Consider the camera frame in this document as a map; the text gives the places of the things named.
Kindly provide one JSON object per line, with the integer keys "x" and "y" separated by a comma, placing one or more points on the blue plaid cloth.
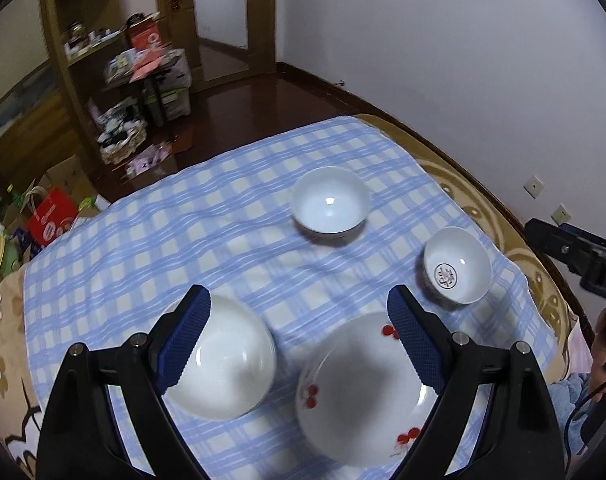
{"x": 208, "y": 230}

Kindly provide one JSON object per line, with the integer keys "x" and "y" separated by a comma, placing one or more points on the yellow plastic package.
{"x": 0, "y": 260}

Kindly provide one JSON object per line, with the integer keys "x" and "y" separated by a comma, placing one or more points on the green bottle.
{"x": 17, "y": 199}

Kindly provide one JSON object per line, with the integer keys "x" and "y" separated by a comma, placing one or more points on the red box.
{"x": 148, "y": 37}

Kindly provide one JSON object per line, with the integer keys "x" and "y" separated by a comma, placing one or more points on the wall socket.
{"x": 562, "y": 214}
{"x": 534, "y": 187}

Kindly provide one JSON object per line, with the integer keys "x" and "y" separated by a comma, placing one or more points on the person's light blue clothing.
{"x": 565, "y": 395}

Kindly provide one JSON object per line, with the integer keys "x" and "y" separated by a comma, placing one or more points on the brown floral blanket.
{"x": 8, "y": 360}

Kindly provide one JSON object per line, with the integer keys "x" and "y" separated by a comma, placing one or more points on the woven basket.
{"x": 125, "y": 147}

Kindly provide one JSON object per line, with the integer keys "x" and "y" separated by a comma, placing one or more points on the medium white bowl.
{"x": 328, "y": 200}

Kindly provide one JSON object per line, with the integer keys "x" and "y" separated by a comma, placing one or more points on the white cherry print plate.
{"x": 363, "y": 390}

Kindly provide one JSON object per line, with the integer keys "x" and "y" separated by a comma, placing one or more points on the wooden door frame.
{"x": 263, "y": 10}

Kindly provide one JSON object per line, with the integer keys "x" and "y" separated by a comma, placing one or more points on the cardboard box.
{"x": 65, "y": 175}

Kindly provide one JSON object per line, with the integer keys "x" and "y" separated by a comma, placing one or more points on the gold patterned bed sheet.
{"x": 483, "y": 195}

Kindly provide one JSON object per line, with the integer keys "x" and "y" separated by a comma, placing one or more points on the stack of storage boxes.
{"x": 175, "y": 95}

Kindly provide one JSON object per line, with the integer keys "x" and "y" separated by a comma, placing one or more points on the large white bowl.
{"x": 233, "y": 360}

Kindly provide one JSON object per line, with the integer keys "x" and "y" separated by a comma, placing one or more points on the small emblem bowl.
{"x": 458, "y": 260}

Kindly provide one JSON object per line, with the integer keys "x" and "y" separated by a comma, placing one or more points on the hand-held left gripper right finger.
{"x": 418, "y": 350}

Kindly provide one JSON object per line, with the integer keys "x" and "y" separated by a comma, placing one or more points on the wooden shelf unit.
{"x": 58, "y": 60}

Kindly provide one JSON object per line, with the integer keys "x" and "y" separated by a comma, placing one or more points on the pink bag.
{"x": 148, "y": 160}

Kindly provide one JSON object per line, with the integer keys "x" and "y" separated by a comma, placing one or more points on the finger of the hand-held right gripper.
{"x": 548, "y": 240}
{"x": 575, "y": 234}

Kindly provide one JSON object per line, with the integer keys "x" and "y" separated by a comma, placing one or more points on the wooden cabinet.
{"x": 33, "y": 120}

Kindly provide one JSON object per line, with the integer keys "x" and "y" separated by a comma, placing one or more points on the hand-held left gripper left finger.
{"x": 183, "y": 345}

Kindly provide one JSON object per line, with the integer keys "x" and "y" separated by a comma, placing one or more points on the red paper bag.
{"x": 53, "y": 220}

